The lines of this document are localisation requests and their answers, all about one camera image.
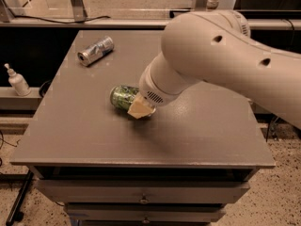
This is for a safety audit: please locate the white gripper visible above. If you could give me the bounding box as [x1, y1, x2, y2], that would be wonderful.
[128, 58, 182, 119]

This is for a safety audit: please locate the silver blue soda can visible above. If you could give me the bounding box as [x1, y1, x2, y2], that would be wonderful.
[77, 36, 114, 67]

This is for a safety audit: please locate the white pump bottle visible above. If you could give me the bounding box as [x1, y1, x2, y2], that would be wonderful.
[4, 63, 31, 96]

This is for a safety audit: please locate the black floor rail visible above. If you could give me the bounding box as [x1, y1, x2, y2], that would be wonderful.
[6, 171, 34, 226]

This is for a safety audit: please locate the green soda can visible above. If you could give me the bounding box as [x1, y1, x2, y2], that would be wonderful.
[110, 85, 139, 111]

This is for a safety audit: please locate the black cable on ledge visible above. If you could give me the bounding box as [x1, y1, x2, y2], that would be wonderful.
[0, 0, 111, 24]

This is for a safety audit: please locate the grey drawer cabinet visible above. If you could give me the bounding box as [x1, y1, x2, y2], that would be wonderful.
[11, 30, 275, 226]

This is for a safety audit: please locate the lower drawer with knob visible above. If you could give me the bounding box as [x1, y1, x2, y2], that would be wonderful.
[64, 203, 225, 223]

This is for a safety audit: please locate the upper drawer with knob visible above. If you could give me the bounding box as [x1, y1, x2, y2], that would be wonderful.
[36, 180, 250, 204]

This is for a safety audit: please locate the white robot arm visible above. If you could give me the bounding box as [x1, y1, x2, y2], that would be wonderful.
[128, 10, 301, 128]

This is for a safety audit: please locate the drawer with knob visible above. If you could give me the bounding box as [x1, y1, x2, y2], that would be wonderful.
[36, 180, 250, 204]
[64, 203, 225, 223]

